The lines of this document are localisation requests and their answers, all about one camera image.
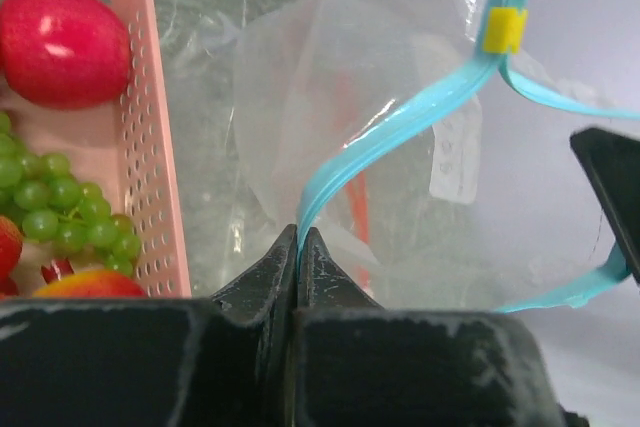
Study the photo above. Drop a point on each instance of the red strawberry bunch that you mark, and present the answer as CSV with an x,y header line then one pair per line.
x,y
11,250

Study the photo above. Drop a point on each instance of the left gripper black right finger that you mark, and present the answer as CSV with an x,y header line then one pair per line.
x,y
359,364

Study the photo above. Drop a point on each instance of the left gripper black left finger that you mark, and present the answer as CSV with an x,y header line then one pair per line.
x,y
216,361

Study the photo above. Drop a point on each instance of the yellow-red peach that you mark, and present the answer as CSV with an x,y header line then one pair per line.
x,y
97,283

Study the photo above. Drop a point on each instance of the pink perforated plastic basket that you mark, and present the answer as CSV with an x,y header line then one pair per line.
x,y
125,147

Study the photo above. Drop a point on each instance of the clear blue-zipper zip bag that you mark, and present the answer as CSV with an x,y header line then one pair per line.
x,y
475,198

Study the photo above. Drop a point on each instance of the green grape bunch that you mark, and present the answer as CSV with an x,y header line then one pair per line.
x,y
50,206

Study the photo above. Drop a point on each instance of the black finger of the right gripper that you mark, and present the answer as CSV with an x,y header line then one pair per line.
x,y
611,163

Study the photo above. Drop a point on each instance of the pink-red apple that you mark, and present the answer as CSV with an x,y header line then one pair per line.
x,y
64,54

